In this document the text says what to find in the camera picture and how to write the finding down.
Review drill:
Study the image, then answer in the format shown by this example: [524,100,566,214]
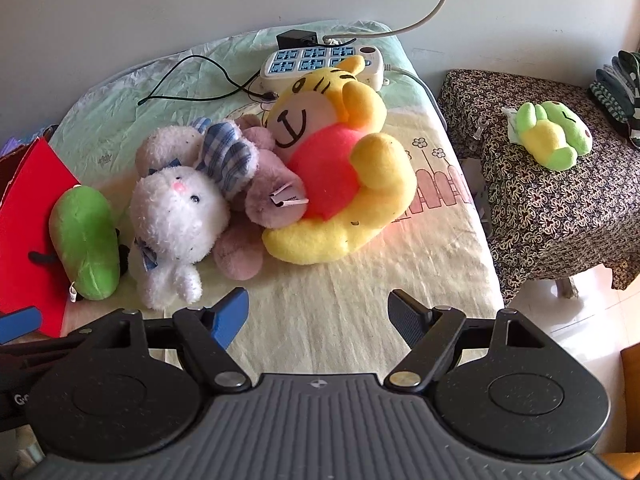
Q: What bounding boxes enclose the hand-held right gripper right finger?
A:
[384,288,556,395]

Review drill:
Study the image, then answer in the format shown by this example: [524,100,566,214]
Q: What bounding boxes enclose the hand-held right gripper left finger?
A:
[70,287,253,395]

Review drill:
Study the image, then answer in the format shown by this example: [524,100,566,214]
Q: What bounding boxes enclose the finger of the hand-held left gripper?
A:
[0,306,76,373]

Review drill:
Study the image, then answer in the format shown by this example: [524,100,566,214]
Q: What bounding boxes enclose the red cardboard box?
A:
[0,137,83,338]

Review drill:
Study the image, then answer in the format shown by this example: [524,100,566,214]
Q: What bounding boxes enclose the white rabbit plush plaid ears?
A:
[127,117,261,311]

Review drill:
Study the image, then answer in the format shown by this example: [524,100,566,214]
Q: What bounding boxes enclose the pink plush toy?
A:
[215,115,308,281]

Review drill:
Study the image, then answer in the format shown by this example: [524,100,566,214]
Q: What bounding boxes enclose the yellow tiger plush toy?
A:
[262,55,418,264]

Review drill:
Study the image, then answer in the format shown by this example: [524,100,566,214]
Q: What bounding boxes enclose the white tissue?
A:
[502,107,526,143]

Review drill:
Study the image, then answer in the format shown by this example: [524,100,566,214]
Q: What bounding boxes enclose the brown wooden furniture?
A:
[619,342,640,398]

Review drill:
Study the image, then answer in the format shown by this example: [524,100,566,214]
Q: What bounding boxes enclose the green frog plush toy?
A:
[515,101,594,171]

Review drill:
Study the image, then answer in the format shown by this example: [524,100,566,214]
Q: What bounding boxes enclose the white calculator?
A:
[260,44,391,92]

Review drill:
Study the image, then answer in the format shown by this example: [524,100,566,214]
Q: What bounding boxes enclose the black power adapter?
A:
[276,30,319,51]

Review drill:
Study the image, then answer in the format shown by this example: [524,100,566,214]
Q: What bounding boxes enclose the striped dark folded clothes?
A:
[589,50,640,148]

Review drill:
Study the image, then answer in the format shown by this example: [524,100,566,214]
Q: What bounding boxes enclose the thin black cable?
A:
[137,55,281,106]

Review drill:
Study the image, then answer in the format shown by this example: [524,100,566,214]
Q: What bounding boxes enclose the white power strip cord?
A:
[382,62,451,131]

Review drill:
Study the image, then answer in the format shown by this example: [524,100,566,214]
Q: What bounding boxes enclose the beige wall cable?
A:
[322,0,466,43]

